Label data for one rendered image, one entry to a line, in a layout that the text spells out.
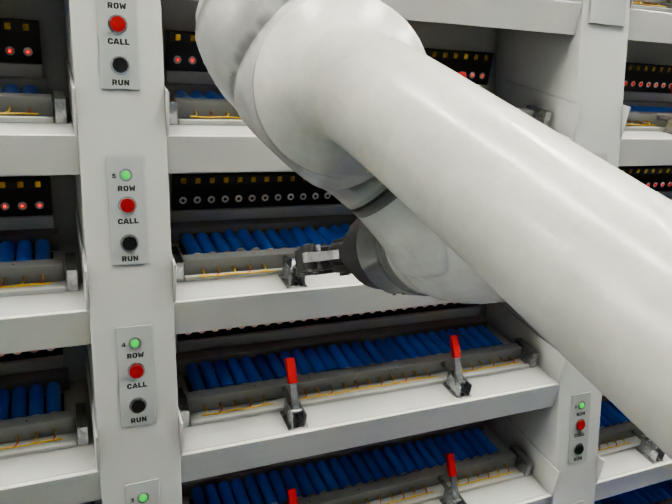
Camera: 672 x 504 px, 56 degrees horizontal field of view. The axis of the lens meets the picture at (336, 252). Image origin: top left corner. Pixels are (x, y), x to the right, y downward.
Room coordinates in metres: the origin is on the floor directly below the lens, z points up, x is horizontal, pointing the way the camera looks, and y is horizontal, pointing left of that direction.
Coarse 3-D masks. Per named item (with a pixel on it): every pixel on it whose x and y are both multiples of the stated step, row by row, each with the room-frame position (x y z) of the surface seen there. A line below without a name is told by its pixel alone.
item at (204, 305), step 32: (192, 288) 0.78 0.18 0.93; (224, 288) 0.79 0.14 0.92; (256, 288) 0.80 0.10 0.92; (288, 288) 0.81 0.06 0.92; (320, 288) 0.82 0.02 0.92; (352, 288) 0.83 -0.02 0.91; (192, 320) 0.76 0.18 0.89; (224, 320) 0.77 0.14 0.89; (256, 320) 0.79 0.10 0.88; (288, 320) 0.81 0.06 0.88
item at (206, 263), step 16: (192, 256) 0.81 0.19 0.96; (208, 256) 0.82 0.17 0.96; (224, 256) 0.82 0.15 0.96; (240, 256) 0.83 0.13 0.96; (256, 256) 0.84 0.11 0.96; (272, 256) 0.85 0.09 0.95; (288, 256) 0.86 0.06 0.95; (192, 272) 0.81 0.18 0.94; (208, 272) 0.82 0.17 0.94; (240, 272) 0.81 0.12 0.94; (256, 272) 0.82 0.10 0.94
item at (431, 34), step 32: (0, 0) 0.86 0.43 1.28; (32, 0) 0.87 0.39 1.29; (64, 32) 0.88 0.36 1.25; (416, 32) 1.10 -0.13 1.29; (448, 32) 1.13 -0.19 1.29; (480, 32) 1.15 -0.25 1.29; (64, 64) 0.88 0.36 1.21; (64, 192) 0.88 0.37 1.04; (64, 224) 0.88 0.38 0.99; (64, 352) 0.87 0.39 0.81
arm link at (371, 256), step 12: (360, 228) 0.54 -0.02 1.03; (360, 240) 0.54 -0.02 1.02; (372, 240) 0.52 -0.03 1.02; (360, 252) 0.54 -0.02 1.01; (372, 252) 0.52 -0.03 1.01; (360, 264) 0.54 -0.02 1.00; (372, 264) 0.52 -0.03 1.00; (384, 264) 0.50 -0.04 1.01; (372, 276) 0.53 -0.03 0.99; (384, 276) 0.51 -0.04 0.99; (384, 288) 0.53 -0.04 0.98; (396, 288) 0.52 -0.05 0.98; (408, 288) 0.50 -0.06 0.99
